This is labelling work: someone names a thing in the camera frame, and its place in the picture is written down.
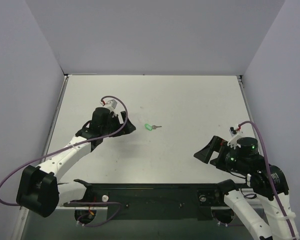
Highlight green key tag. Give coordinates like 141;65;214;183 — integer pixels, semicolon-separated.
144;123;153;131

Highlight silver key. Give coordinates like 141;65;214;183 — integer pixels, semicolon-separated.
152;125;162;130

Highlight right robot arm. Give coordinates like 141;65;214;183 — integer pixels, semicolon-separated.
193;134;300;240

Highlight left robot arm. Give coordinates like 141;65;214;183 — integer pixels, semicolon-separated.
16;107;137;217

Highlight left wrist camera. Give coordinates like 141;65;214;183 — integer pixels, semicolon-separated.
100;99;118;111

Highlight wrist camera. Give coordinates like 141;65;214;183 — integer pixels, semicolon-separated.
227;124;243;149
100;99;118;111

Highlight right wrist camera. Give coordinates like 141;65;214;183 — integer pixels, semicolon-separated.
227;124;243;149

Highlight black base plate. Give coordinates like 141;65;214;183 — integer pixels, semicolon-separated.
68;183;235;223

